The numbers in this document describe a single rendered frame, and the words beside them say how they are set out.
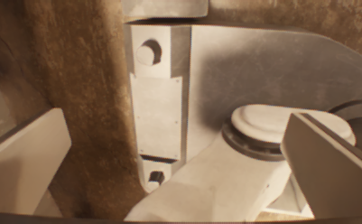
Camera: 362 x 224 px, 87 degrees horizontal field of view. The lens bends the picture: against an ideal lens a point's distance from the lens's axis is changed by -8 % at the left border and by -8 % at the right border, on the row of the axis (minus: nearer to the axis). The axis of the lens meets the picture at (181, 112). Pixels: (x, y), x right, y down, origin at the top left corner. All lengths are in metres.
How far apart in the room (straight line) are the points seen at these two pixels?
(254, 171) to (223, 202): 0.08
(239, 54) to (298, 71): 0.13
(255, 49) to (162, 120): 0.27
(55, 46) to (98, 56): 0.17
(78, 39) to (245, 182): 0.67
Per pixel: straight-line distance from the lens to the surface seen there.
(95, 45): 0.75
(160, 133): 0.54
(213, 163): 0.33
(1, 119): 0.41
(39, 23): 0.88
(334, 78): 0.52
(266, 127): 0.35
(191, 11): 0.45
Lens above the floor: 0.61
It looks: 59 degrees down
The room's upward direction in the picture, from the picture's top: 157 degrees counter-clockwise
